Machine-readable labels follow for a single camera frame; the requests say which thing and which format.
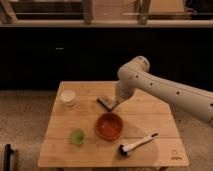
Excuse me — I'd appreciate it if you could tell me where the black object at floor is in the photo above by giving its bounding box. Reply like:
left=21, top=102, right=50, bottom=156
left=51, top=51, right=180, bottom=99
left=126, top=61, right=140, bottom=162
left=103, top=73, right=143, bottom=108
left=3, top=144, right=14, bottom=171

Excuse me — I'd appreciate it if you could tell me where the small green cup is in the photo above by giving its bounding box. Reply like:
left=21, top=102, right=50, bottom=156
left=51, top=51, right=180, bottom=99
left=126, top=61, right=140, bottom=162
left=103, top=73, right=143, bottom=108
left=69, top=129, right=85, bottom=145

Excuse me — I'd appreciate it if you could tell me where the dark brown rectangular block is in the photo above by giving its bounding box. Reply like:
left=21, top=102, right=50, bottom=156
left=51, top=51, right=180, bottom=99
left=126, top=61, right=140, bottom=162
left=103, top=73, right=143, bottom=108
left=97, top=97, right=113, bottom=112

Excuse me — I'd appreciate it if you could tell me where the white handled dish brush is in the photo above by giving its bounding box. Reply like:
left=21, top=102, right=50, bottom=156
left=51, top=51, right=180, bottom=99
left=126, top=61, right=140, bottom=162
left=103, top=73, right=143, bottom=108
left=118, top=133, right=158, bottom=157

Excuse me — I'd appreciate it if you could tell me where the grey towel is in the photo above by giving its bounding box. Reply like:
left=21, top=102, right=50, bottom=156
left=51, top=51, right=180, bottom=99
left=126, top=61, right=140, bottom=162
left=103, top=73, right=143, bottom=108
left=109, top=102, right=118, bottom=111

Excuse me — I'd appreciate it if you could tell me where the wooden table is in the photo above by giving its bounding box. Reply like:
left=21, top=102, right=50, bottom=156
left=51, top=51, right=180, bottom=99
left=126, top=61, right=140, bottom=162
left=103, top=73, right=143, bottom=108
left=38, top=81, right=189, bottom=168

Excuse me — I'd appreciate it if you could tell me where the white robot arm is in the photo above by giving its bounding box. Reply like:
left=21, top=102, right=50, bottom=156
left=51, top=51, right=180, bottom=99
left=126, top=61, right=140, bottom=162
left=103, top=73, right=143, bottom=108
left=110, top=56, right=213, bottom=125

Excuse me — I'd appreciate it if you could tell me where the red bowl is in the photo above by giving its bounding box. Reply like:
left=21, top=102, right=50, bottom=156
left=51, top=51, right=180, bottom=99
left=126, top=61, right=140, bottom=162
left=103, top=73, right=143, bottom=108
left=94, top=113, right=123, bottom=141

